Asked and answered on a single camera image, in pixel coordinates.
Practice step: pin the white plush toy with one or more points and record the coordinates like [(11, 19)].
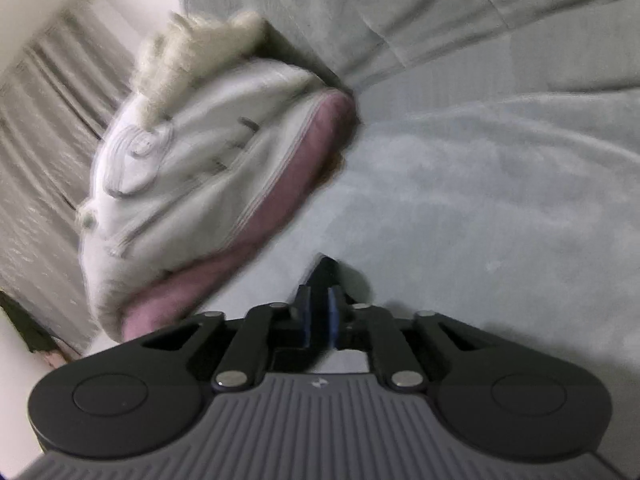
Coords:
[(195, 50)]

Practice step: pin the white flower print pillow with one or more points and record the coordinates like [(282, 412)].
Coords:
[(200, 175)]

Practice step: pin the grey bed cover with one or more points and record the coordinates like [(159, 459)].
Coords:
[(475, 200)]

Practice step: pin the dark hanging garment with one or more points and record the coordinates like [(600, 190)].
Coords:
[(25, 325)]

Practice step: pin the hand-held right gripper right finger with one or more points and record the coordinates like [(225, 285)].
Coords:
[(387, 345)]

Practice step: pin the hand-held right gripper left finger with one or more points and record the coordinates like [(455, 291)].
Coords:
[(247, 340)]

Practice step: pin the grey star curtain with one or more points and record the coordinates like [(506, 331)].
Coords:
[(45, 160)]

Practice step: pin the grey padded headboard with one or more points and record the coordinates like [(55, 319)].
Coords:
[(400, 10)]

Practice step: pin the pink hanging garment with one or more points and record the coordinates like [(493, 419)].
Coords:
[(54, 356)]

